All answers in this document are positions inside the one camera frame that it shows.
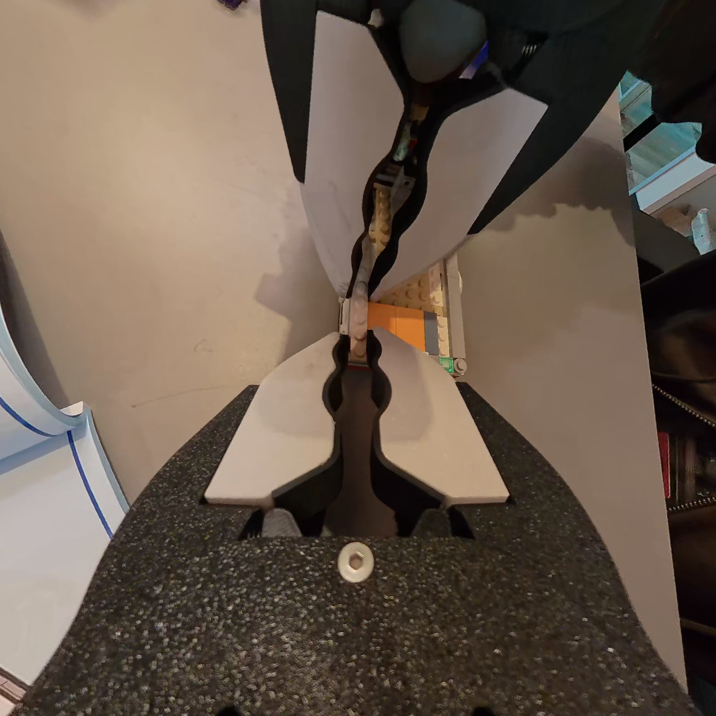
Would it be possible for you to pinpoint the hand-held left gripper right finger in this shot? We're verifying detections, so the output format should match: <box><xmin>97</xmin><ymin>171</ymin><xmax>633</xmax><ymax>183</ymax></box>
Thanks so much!
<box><xmin>371</xmin><ymin>327</ymin><xmax>510</xmax><ymax>509</ymax></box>

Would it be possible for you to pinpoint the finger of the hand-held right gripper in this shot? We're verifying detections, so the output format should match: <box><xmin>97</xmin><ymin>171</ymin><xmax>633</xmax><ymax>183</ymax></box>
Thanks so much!
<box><xmin>371</xmin><ymin>88</ymin><xmax>549</xmax><ymax>301</ymax></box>
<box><xmin>299</xmin><ymin>11</ymin><xmax>413</xmax><ymax>297</ymax></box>

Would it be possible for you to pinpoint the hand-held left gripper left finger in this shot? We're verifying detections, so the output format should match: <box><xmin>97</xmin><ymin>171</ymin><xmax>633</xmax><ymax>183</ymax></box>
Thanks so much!
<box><xmin>204</xmin><ymin>331</ymin><xmax>344</xmax><ymax>506</ymax></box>

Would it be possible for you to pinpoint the toy brick model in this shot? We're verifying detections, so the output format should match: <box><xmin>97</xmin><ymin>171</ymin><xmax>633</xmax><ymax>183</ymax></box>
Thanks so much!
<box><xmin>337</xmin><ymin>101</ymin><xmax>468</xmax><ymax>377</ymax></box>

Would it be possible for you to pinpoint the white sheet with blue lines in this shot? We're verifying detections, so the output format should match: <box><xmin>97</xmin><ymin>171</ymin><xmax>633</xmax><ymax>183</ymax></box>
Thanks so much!
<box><xmin>0</xmin><ymin>313</ymin><xmax>131</xmax><ymax>688</ymax></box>

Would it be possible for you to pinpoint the black leather bag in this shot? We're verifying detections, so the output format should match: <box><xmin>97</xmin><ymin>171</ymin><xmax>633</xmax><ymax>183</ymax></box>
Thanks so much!
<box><xmin>639</xmin><ymin>254</ymin><xmax>716</xmax><ymax>716</ymax></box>

